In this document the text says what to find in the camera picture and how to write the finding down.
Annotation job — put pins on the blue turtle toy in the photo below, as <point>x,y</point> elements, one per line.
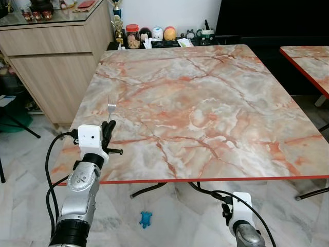
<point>146,219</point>

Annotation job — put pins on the green mug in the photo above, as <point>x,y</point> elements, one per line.
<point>206,37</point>

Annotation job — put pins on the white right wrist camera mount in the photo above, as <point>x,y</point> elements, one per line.
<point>241,208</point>

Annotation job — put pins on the black television screen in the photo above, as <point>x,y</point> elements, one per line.
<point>272,15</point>

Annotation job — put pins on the black mouse figure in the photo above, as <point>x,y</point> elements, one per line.
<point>145,35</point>

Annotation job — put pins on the green cloth bag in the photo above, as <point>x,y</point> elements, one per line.
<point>13,116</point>

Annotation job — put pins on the gold trophy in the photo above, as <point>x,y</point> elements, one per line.
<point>117,23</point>

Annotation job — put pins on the marble pattern side table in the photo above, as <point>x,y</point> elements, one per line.
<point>311,64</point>

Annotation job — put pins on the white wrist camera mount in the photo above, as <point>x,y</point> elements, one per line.
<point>241,208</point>
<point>90,138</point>

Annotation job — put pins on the light wooden cabinet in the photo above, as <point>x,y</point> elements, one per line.
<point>51,56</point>

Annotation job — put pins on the red lid snack jar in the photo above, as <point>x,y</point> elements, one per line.
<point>133,38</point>

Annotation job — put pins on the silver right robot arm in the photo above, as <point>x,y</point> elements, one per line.
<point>249,237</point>

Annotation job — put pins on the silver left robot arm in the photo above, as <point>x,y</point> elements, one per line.
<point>82,190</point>

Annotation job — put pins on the white paper leaflets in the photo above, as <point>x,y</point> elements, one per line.
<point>167,43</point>

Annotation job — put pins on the orange egg figure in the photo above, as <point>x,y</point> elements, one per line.
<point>169,34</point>

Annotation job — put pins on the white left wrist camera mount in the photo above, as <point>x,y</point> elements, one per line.
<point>90,138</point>

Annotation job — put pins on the silver metal fork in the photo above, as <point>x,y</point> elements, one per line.
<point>111,105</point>

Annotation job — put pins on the white egg figure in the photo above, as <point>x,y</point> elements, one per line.
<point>157,33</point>

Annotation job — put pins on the dark ornament with red cups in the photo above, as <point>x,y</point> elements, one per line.
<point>40,11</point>

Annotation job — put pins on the black metal table leg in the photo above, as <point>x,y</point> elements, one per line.
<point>146,189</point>
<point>313,193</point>

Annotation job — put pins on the red flat packet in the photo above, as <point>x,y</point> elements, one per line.
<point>85,4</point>

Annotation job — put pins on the small grey figurine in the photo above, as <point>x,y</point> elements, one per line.
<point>190,34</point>

